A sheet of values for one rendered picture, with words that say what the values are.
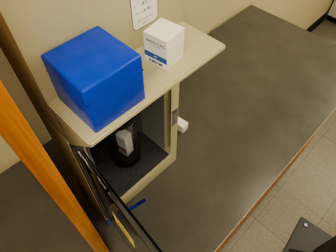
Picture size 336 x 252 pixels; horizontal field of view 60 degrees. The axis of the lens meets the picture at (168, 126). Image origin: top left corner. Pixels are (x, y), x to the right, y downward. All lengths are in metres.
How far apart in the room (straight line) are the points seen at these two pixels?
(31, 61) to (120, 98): 0.13
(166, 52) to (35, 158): 0.26
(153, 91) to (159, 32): 0.10
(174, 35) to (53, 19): 0.18
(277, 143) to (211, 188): 0.32
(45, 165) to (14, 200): 0.67
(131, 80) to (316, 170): 2.04
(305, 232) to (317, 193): 0.31
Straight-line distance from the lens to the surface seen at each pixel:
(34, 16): 0.43
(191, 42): 0.58
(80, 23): 0.47
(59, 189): 0.51
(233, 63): 1.43
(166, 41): 0.48
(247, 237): 2.00
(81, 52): 0.43
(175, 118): 0.85
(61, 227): 1.02
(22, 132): 0.39
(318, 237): 2.13
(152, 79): 0.50
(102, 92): 0.40
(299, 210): 2.17
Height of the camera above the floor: 1.86
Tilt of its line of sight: 53 degrees down
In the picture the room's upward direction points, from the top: straight up
